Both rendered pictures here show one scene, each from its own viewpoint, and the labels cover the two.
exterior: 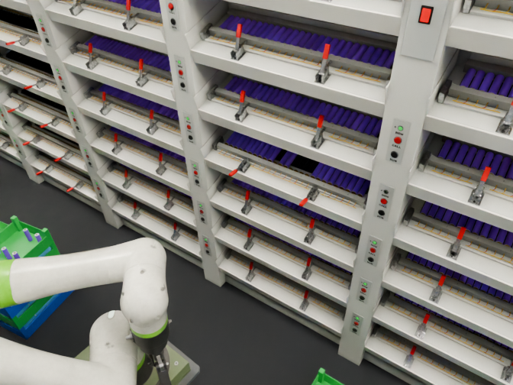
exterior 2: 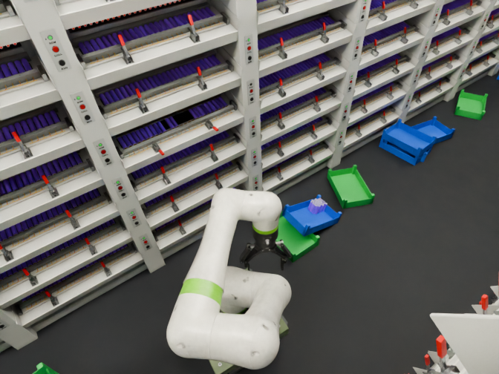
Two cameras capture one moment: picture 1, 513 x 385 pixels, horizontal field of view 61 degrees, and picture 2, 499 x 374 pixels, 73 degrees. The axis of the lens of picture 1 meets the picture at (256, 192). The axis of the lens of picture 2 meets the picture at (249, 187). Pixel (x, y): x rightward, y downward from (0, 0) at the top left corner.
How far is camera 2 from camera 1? 1.04 m
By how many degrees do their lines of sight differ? 48
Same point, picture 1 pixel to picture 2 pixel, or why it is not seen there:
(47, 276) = (220, 257)
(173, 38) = (65, 79)
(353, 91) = (217, 34)
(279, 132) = (177, 98)
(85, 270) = (226, 232)
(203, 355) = not seen: hidden behind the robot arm
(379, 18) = not seen: outside the picture
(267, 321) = not seen: hidden behind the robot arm
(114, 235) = (44, 343)
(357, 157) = (227, 78)
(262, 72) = (158, 58)
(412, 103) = (250, 21)
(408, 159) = (255, 56)
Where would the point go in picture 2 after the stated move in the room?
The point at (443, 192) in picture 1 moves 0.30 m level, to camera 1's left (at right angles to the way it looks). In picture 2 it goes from (272, 63) to (250, 96)
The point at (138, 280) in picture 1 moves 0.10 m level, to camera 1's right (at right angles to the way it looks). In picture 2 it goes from (258, 197) to (268, 176)
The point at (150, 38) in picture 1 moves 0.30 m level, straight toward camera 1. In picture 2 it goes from (35, 96) to (125, 97)
